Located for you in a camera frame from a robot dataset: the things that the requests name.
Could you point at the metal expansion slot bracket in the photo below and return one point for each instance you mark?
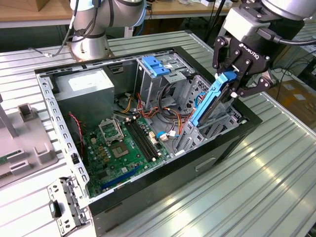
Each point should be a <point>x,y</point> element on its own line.
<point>74,205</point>

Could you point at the perforated metal disk bay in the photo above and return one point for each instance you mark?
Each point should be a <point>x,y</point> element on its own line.
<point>198,138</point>

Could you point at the grey parts rack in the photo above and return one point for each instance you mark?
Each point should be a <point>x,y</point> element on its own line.
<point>27,133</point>

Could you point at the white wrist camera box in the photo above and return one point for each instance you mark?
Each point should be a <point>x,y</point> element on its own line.
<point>247,24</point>

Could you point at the green RAM stick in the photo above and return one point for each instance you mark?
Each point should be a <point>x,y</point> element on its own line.
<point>3,160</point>

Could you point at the hard disk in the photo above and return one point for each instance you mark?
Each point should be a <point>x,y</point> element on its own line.
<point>207,103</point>

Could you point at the black RAM slot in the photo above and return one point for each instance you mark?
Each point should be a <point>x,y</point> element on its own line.
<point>145,138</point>
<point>139,141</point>

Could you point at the blue expansion slot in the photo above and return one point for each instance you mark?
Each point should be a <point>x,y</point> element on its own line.
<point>118,180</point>

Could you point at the black open PC case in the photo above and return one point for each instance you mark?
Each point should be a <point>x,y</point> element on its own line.
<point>172,187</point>

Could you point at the grey metal drive cage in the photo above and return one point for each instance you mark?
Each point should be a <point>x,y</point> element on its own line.
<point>150,86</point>

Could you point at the brown square base plate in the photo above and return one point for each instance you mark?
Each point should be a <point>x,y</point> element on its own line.
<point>74,58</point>

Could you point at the black tripod stand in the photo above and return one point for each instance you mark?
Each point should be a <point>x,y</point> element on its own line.
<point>215,19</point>

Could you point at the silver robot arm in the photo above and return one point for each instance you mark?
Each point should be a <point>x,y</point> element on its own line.
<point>84,49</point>

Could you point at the brown cardboard box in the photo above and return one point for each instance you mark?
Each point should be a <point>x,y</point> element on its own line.
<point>296,108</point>

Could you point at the green motherboard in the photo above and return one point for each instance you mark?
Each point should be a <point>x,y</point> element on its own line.
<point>133,163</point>

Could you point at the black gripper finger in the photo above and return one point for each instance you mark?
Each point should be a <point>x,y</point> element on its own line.
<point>223,54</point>
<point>256,87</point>

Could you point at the metal slat side table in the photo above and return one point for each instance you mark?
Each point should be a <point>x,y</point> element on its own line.
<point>309,30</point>

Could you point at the CPU socket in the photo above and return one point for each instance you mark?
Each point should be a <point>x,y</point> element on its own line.
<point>119,150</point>

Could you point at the wooden desk white frame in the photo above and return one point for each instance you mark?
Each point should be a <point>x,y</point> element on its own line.
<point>197,8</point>

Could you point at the blue plastic drive latch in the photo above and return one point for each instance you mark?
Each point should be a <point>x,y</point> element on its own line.
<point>154,66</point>

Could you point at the grey power supply box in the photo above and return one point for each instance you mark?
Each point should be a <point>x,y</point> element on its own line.
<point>84,98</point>

